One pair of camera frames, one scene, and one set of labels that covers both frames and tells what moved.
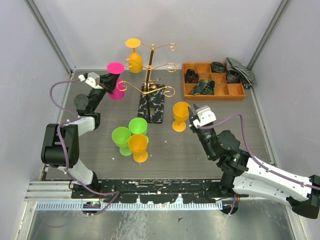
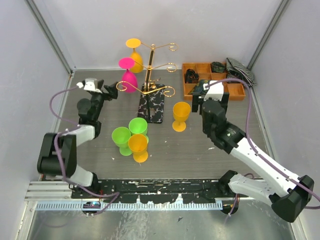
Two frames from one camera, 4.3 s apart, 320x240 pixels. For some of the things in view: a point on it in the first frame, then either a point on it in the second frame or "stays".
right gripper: [191, 117] -> [195, 103]
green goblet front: [120, 136] stays
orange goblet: [135, 65] stays
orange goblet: [180, 113] stays
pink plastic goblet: [115, 68] -> [127, 63]
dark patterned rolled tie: [233, 78] stays
